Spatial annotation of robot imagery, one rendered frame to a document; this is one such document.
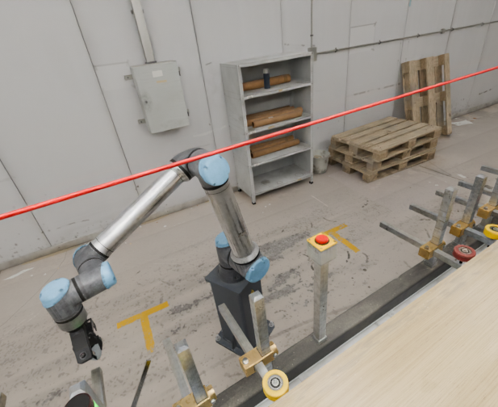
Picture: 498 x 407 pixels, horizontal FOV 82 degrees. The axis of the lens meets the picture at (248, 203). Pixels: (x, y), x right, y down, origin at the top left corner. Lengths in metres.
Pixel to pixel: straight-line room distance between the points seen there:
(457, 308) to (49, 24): 3.26
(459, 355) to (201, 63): 3.07
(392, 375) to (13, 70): 3.22
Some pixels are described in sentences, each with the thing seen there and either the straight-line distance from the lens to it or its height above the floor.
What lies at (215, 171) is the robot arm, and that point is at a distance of 1.11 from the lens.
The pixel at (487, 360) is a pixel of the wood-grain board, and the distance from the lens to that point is 1.22.
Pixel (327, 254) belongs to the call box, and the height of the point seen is 1.19.
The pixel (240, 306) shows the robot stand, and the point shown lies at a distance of 1.78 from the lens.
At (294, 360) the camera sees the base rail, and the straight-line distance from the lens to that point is 1.31.
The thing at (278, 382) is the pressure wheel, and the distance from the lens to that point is 1.04.
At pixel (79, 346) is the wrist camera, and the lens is 1.24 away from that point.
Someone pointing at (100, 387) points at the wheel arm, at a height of 0.86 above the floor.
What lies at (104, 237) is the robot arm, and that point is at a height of 1.22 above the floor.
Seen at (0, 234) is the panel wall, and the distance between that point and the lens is 3.73.
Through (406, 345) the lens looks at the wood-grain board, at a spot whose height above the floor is 0.90.
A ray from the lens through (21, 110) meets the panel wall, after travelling 3.27.
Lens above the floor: 1.83
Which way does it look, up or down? 31 degrees down
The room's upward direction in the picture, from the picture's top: 7 degrees counter-clockwise
